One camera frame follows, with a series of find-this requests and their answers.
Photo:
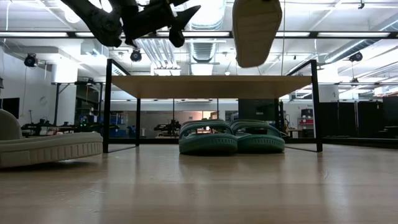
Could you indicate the black background robot station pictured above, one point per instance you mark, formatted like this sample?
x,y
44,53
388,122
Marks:
x,y
168,128

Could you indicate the green foam slide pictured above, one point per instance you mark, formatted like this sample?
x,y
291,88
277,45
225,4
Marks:
x,y
261,143
206,144

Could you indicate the red storage bin rack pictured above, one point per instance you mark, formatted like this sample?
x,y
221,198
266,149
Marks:
x,y
306,121

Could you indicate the black partition panel wall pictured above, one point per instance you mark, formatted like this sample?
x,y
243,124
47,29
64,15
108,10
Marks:
x,y
342,118

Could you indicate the grey foam slide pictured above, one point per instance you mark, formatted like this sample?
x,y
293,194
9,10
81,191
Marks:
x,y
256,34
46,149

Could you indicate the black round ceiling spotlight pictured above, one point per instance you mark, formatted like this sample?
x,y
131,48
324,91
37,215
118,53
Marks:
x,y
136,56
30,60
356,57

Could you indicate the wooden shelf black metal legs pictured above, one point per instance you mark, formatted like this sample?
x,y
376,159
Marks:
x,y
211,87

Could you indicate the blue storage bin rack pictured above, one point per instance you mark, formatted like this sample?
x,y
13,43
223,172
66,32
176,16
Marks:
x,y
118,126

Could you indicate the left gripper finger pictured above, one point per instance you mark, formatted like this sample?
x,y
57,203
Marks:
x,y
185,17
177,39

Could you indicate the black wall monitor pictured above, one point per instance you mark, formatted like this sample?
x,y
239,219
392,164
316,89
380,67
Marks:
x,y
11,107

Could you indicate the silver ventilation duct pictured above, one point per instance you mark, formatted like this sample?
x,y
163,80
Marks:
x,y
205,46

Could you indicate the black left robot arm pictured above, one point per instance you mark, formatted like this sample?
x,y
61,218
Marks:
x,y
102,25

